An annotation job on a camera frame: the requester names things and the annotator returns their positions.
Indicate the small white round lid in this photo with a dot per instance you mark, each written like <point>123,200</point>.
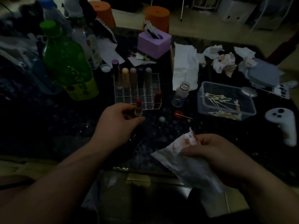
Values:
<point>105,68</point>

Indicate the metal stand leg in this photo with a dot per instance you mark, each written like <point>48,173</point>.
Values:
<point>182,9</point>

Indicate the dark red lipstick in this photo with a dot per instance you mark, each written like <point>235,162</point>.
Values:
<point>158,97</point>

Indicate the clear bottle with blue cap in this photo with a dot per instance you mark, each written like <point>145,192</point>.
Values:
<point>55,15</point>

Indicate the pink capped lipstick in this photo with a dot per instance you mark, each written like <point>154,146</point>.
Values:
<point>133,78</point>

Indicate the person's left hand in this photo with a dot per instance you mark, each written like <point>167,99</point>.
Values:
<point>112,125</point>

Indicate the purple tissue box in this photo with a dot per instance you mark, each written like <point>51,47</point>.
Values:
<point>153,46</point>

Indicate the white storage box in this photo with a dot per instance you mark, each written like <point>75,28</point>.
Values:
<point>238,9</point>

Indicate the pile of cotton swabs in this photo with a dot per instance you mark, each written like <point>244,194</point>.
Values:
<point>224,107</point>

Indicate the clear bottle with white label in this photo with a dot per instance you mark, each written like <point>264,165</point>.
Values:
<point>87,44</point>

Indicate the white makeup palette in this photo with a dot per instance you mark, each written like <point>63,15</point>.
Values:
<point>281,89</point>

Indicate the green plastic drink bottle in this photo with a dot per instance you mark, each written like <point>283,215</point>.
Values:
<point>67,65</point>

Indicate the small red round lid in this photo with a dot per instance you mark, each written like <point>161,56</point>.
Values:
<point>178,114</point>

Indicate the red lipstick silver base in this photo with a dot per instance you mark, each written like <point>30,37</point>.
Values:
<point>138,107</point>

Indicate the person's left thumb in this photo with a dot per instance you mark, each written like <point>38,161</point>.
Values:
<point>136,120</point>

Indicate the white handheld controller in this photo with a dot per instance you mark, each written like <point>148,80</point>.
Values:
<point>283,123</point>

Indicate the clear acrylic lipstick organizer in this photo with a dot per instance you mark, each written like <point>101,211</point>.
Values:
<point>140,95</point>

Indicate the flat white tissue sheet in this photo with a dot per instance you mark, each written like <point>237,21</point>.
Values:
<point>184,65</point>

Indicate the person's right forearm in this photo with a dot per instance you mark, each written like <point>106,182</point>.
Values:
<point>271,198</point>

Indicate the white paper with scraps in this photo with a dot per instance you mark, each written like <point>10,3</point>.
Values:
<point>140,60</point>

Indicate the clear round bottle cap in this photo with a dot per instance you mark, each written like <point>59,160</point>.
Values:
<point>178,101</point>

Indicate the purple capped lipstick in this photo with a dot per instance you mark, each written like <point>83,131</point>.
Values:
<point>116,72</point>

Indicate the white paper sheets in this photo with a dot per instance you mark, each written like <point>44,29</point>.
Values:
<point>109,51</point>

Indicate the orange plastic stool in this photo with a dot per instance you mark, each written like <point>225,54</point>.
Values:
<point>104,13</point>
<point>157,17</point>

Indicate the crumpled plastic bag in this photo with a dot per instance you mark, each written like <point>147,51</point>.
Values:
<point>16,55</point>

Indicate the person's right thumb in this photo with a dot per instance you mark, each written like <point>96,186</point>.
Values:
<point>190,150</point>

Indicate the silver oval compact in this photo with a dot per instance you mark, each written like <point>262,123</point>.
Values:
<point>249,91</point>

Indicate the clear plastic rectangular container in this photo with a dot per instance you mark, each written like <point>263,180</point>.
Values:
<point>243,100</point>

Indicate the person's right hand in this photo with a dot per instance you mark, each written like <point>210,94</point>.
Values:
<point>224,158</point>

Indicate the yellow capped lipstick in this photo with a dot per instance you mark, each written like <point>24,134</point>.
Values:
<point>125,78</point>

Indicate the small white ball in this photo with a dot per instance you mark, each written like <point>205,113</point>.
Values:
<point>162,119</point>

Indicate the crumpled red stained tissue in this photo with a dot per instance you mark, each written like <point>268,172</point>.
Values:
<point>225,64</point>

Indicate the dark capped lipstick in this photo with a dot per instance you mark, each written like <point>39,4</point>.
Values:
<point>140,78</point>

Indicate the red stained white tissue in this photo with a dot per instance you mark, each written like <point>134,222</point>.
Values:
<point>186,165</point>

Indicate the person's left forearm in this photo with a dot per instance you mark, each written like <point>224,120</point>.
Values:
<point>58,184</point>

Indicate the small clear glass bottle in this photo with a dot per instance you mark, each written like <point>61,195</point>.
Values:
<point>183,89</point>

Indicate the mauve capped lipstick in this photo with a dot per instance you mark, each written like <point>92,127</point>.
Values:
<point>148,76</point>

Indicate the single cotton swab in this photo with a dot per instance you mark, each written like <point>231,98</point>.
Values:
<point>186,117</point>

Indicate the crumpled white tissue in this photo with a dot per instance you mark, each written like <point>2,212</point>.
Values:
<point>245,57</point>
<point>212,52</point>

